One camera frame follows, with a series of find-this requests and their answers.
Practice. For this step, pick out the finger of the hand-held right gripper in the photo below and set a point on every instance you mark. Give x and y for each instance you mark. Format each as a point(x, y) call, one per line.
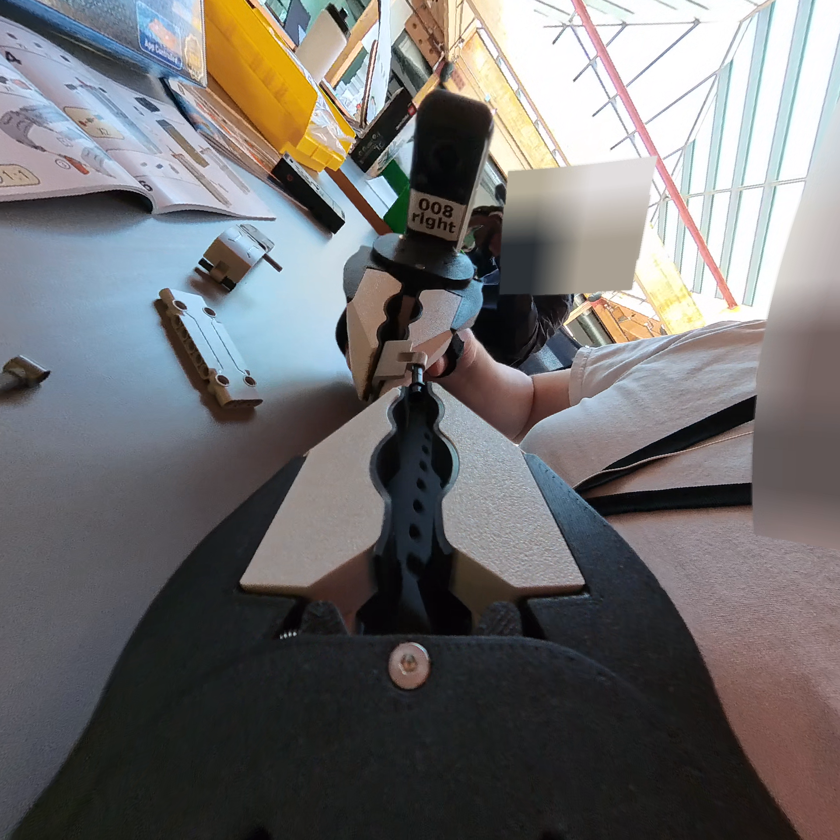
point(433, 318)
point(366, 321)

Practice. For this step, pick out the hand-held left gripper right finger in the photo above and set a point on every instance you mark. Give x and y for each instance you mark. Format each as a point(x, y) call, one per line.
point(512, 525)

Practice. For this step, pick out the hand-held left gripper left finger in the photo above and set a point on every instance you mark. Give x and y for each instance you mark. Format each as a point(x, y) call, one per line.
point(315, 525)

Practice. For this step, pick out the light grey curved panel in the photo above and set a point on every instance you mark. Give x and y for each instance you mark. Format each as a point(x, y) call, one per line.
point(394, 358)

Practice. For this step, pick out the grey desk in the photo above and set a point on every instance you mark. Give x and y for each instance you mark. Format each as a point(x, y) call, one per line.
point(98, 492)

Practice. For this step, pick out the person's right hand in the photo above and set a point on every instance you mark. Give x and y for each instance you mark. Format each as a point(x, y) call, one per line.
point(466, 367)

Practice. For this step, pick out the black carton box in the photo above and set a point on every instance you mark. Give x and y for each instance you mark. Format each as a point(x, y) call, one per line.
point(384, 138)

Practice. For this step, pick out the green box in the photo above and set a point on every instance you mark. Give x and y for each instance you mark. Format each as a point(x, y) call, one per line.
point(396, 197)

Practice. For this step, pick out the clear plastic bags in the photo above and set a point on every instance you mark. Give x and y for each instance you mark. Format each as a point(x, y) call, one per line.
point(331, 128)

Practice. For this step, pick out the black rectangular device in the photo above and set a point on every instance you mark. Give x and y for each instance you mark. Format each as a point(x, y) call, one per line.
point(308, 193)

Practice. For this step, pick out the grey curved brick assembly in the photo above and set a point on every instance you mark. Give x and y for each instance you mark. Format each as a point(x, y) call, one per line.
point(233, 256)

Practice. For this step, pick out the grey rectangular panel brick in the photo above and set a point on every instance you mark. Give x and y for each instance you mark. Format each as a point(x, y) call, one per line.
point(207, 348)

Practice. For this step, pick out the white bottle with black lid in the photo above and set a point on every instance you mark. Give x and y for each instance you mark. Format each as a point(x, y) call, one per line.
point(321, 46)

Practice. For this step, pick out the yellow bin with plastic bags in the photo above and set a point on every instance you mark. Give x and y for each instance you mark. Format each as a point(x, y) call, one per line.
point(262, 72)

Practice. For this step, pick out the person in beige shirt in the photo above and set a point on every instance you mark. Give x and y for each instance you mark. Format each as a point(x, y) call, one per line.
point(689, 623)

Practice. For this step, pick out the colourful printed leaflet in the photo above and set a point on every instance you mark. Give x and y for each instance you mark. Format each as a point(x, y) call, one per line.
point(216, 124)

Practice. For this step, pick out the small dark grey connector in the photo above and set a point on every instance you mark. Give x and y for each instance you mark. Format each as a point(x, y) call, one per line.
point(26, 371)

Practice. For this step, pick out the instruction booklet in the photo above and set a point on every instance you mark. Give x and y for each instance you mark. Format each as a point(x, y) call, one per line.
point(98, 131)

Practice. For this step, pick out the blue robot kit box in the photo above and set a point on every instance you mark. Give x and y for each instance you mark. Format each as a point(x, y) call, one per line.
point(118, 33)

